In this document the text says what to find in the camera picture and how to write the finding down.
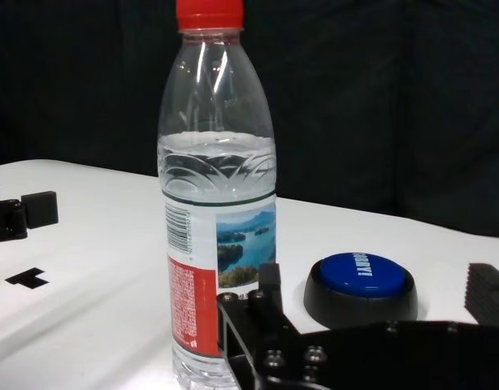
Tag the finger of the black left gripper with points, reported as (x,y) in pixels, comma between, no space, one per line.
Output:
(38,209)

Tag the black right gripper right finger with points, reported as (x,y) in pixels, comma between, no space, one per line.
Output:
(487,296)

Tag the blue push button black base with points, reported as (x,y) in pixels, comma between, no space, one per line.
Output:
(361,280)

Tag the black fabric backdrop curtain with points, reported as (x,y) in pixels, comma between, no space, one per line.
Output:
(355,81)

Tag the clear water bottle red cap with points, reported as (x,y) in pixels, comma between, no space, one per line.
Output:
(217,183)

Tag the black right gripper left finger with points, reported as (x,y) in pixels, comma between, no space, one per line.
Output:
(253,325)

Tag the black T tape mark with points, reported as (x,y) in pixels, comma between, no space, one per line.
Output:
(28,278)

